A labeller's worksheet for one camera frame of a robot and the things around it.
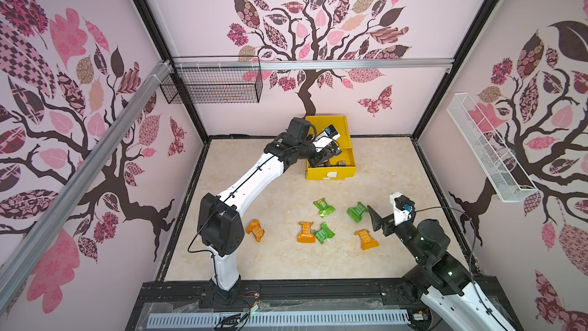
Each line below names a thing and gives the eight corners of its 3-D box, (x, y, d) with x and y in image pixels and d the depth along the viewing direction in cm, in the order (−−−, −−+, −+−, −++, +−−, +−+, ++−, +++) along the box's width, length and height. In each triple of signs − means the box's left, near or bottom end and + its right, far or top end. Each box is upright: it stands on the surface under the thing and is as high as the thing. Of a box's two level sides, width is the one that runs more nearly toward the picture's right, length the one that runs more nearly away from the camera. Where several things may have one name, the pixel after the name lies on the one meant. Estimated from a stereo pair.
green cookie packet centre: (321, 245, 86) (322, 243, 85) (311, 231, 90) (311, 229, 88) (334, 235, 89) (335, 233, 87) (324, 223, 92) (324, 220, 91)
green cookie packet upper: (322, 219, 93) (323, 217, 92) (311, 205, 98) (311, 202, 96) (334, 211, 96) (335, 209, 94) (323, 197, 100) (323, 195, 98)
